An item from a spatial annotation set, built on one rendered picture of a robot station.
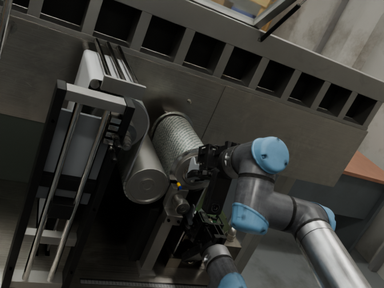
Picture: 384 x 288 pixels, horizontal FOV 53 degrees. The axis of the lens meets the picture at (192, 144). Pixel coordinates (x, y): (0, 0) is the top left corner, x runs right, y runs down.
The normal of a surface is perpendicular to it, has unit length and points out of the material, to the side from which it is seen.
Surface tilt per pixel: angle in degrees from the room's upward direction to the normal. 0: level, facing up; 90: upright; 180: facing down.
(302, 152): 90
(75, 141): 90
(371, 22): 90
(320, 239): 45
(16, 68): 90
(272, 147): 51
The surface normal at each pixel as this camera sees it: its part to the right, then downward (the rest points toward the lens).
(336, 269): -0.38, -0.79
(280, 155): 0.47, -0.17
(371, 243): -0.88, -0.22
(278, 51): 0.29, 0.48
